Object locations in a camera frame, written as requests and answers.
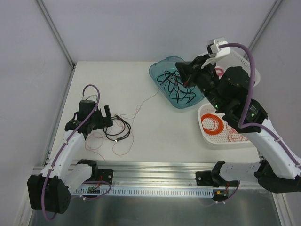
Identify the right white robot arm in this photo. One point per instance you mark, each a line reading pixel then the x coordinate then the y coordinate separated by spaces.
pixel 279 171

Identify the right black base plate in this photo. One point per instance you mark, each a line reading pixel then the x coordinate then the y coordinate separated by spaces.
pixel 205 178

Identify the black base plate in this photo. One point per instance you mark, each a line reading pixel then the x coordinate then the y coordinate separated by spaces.
pixel 102 175
pixel 205 178

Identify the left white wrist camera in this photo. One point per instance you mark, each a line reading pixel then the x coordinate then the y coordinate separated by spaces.
pixel 90 97

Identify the white solid plastic basket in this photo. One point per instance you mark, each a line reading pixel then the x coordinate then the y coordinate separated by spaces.
pixel 232 60

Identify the white perforated plastic basket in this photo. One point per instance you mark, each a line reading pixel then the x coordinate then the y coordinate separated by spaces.
pixel 217 132

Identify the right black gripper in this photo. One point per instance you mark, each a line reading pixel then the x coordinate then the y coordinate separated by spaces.
pixel 196 72

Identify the teal transparent plastic tray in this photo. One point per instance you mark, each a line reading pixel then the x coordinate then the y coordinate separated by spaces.
pixel 167 78

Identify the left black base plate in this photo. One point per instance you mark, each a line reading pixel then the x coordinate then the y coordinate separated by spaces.
pixel 102 175

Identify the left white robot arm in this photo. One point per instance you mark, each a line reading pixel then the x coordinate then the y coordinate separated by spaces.
pixel 51 189

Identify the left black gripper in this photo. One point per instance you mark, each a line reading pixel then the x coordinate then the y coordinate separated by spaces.
pixel 101 119

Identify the white slotted cable duct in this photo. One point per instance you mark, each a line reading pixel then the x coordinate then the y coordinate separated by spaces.
pixel 146 192

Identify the aluminium mounting rail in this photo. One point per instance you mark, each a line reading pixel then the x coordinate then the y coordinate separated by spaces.
pixel 136 174

